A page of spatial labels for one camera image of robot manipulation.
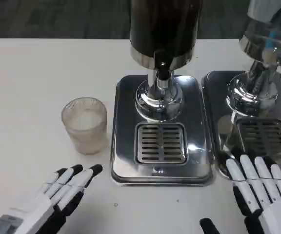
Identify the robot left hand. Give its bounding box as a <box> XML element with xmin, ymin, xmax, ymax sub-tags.
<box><xmin>0</xmin><ymin>164</ymin><xmax>103</xmax><ymax>234</ymax></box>

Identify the clear ribbed glass cup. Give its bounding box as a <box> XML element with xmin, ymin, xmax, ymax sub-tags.
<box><xmin>61</xmin><ymin>97</ymin><xmax>108</xmax><ymax>155</ymax></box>

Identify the steel drip tray with grid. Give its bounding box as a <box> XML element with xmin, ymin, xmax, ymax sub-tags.
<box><xmin>110</xmin><ymin>74</ymin><xmax>214</xmax><ymax>187</ymax></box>
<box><xmin>201</xmin><ymin>70</ymin><xmax>281</xmax><ymax>181</ymax></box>

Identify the dark drink dispenser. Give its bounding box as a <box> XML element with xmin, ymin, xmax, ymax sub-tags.
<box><xmin>129</xmin><ymin>0</ymin><xmax>203</xmax><ymax>122</ymax></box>

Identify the clear drink dispenser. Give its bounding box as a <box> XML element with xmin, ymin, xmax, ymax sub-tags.
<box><xmin>225</xmin><ymin>0</ymin><xmax>281</xmax><ymax>120</ymax></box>

